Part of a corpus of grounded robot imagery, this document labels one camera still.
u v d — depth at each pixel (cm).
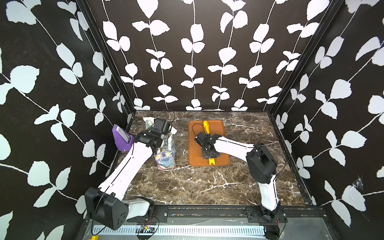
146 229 70
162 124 59
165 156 79
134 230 70
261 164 52
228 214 75
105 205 38
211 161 88
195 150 96
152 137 52
